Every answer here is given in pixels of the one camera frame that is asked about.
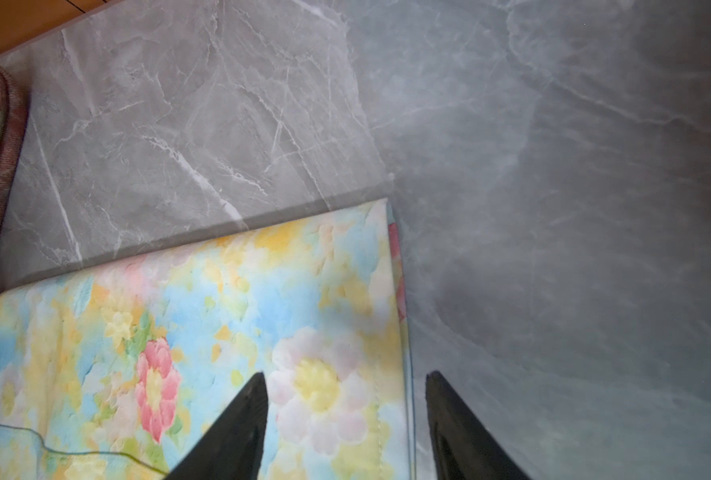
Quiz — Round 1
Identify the floral pastel skirt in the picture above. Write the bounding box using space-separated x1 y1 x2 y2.
0 199 415 479

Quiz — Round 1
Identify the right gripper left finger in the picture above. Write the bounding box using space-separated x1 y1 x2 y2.
166 372 269 480

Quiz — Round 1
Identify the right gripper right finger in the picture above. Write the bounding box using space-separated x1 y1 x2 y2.
425 371 529 480

